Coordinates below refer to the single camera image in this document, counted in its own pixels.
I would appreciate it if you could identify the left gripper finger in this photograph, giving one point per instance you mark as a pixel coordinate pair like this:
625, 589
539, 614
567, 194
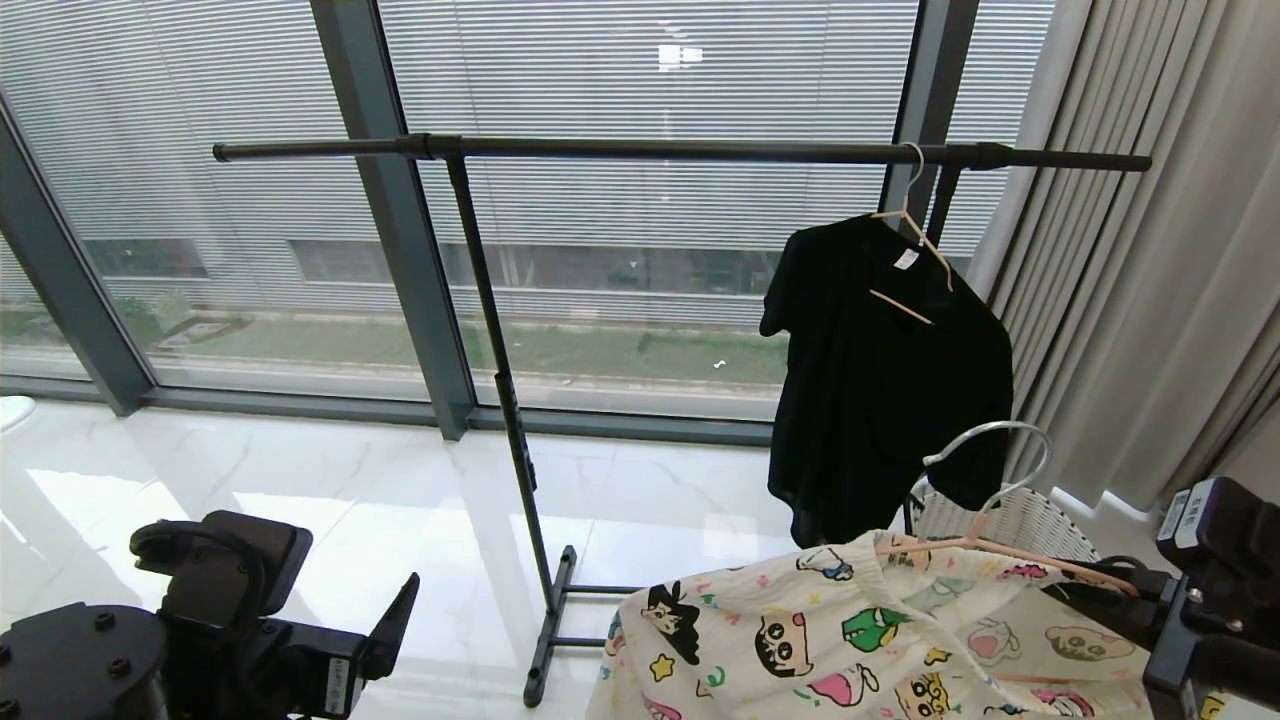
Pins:
395, 630

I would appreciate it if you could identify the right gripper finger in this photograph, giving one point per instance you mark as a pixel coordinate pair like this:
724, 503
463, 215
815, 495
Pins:
1110, 605

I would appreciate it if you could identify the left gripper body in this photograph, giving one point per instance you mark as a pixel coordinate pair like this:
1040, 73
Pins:
320, 670

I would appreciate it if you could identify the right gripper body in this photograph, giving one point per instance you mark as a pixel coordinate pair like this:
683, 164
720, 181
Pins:
1180, 650

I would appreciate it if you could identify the pink clothes hanger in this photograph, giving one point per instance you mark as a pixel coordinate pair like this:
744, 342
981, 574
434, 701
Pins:
1000, 548
912, 215

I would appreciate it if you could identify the cream printed garment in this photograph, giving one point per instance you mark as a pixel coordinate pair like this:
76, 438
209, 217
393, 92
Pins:
850, 640

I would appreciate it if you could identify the black garment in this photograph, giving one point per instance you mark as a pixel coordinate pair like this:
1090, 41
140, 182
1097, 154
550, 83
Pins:
880, 400

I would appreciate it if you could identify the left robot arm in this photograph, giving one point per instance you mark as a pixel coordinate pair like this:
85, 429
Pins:
70, 660

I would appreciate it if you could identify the white laundry basket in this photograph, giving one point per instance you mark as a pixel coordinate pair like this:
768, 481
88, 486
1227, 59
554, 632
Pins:
1030, 525

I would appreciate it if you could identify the black clothes rack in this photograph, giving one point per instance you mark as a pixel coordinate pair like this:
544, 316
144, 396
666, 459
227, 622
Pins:
650, 150

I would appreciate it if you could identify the beige curtain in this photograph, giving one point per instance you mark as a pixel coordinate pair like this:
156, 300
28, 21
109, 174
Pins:
1150, 250

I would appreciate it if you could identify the window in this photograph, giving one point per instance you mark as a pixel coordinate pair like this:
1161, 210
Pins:
200, 150

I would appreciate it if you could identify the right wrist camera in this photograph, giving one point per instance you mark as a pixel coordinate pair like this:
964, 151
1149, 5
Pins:
1220, 530

